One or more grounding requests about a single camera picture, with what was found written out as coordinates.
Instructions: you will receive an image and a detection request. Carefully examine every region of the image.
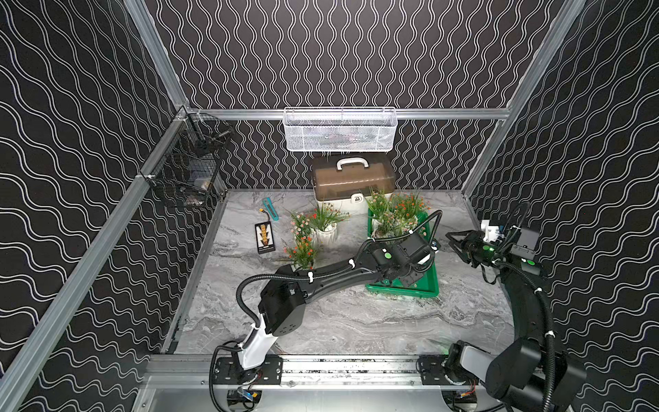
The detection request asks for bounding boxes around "pink flower pot back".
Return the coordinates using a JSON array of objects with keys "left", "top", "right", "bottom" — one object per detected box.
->
[{"left": 289, "top": 212, "right": 313, "bottom": 240}]

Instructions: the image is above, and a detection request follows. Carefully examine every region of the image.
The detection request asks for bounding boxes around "green plastic tray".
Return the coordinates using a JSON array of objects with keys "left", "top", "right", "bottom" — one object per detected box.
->
[{"left": 366, "top": 209, "right": 439, "bottom": 299}]

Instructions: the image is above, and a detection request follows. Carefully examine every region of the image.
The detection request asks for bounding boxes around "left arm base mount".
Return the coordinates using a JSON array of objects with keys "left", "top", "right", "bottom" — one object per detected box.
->
[{"left": 211, "top": 355, "right": 283, "bottom": 386}]

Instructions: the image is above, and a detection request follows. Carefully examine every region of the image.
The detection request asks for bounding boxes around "black picture card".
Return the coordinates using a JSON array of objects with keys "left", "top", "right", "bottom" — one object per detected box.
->
[{"left": 255, "top": 221, "right": 276, "bottom": 255}]

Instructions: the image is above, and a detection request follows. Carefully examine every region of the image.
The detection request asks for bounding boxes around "teal handled tool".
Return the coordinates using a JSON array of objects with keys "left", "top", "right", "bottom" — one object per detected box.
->
[{"left": 262, "top": 197, "right": 279, "bottom": 221}]

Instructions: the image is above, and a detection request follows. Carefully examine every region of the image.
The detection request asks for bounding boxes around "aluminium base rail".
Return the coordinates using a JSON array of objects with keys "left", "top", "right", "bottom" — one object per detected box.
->
[{"left": 142, "top": 355, "right": 472, "bottom": 391}]

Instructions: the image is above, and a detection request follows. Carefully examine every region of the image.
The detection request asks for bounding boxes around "red flower pot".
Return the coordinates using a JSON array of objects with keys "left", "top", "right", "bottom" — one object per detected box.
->
[{"left": 283, "top": 236, "right": 319, "bottom": 270}]

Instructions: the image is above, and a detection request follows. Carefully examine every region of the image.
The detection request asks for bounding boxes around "green grass pot back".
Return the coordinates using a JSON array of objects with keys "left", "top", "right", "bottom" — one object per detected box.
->
[{"left": 310, "top": 203, "right": 350, "bottom": 245}]

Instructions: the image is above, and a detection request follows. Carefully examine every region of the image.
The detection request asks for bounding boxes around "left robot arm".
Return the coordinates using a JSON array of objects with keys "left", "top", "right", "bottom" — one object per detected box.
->
[{"left": 213, "top": 209, "right": 443, "bottom": 371}]

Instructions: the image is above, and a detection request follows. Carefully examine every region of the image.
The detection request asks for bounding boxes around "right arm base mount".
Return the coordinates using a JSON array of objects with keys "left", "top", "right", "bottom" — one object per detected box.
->
[{"left": 415, "top": 355, "right": 483, "bottom": 386}]

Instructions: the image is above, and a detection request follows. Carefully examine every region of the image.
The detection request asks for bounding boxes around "brown lidded storage box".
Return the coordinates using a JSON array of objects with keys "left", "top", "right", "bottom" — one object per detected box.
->
[{"left": 312, "top": 152, "right": 396, "bottom": 215}]

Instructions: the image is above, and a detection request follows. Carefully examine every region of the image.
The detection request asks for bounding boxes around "green plant pot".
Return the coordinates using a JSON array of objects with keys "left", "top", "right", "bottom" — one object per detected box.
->
[{"left": 372, "top": 211, "right": 407, "bottom": 239}]

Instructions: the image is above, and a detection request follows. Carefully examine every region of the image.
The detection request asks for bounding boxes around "black wire wall basket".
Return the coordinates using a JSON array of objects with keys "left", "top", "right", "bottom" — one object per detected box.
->
[{"left": 147, "top": 113, "right": 235, "bottom": 209}]

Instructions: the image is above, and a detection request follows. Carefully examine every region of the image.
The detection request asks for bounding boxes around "orange flower pot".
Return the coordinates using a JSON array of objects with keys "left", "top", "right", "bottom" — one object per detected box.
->
[{"left": 391, "top": 192, "right": 429, "bottom": 229}]

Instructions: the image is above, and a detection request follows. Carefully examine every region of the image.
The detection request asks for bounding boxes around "white mesh wall basket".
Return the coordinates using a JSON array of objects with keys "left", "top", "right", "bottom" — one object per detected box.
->
[{"left": 282, "top": 106, "right": 398, "bottom": 153}]

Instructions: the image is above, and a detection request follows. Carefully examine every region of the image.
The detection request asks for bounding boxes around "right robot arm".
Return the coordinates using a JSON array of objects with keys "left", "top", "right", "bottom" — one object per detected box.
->
[{"left": 443, "top": 202, "right": 587, "bottom": 411}]

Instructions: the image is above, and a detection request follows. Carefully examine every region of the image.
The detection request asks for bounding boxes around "pink flower pot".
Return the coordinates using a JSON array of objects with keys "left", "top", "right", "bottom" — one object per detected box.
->
[
  {"left": 289, "top": 212, "right": 313, "bottom": 240},
  {"left": 367, "top": 189, "right": 392, "bottom": 223}
]

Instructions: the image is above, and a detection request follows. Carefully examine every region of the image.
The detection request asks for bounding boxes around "pink flower pot front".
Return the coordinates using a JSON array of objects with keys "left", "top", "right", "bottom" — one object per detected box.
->
[{"left": 367, "top": 189, "right": 392, "bottom": 223}]

